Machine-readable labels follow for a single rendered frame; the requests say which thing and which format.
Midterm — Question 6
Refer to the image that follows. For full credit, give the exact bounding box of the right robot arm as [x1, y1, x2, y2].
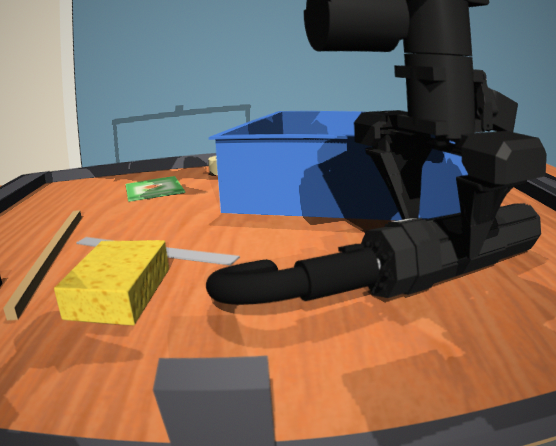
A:
[303, 0, 518, 132]

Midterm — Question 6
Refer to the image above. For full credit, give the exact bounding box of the yellow sponge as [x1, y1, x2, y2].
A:
[54, 240, 169, 325]

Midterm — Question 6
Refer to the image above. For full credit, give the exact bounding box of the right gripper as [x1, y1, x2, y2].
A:
[354, 54, 547, 259]

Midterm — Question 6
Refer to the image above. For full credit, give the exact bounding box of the blue open-top box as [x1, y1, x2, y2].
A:
[209, 111, 468, 221]

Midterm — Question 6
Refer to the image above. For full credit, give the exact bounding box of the beige masking tape roll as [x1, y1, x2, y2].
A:
[208, 156, 218, 175]

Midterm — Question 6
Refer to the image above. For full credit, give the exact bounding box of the tan long thin bar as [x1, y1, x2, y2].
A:
[3, 210, 82, 320]

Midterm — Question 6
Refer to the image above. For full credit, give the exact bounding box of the grey flat bar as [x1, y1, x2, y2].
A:
[76, 237, 240, 265]

